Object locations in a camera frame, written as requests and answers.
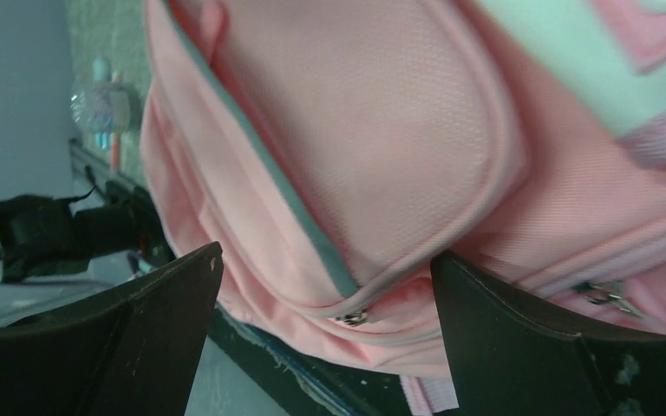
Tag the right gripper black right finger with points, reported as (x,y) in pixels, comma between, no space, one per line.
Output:
(512,353)

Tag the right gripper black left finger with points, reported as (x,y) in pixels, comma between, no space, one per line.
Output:
(130,350)

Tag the pink student backpack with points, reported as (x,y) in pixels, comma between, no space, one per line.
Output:
(334,149)

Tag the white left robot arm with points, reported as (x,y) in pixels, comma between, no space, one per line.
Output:
(44,236)

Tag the light blue marker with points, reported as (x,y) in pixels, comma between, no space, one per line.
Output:
(100,108)

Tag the red pen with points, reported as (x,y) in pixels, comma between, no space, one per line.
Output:
(118,121)

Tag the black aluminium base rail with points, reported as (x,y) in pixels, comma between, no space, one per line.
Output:
(245,371)

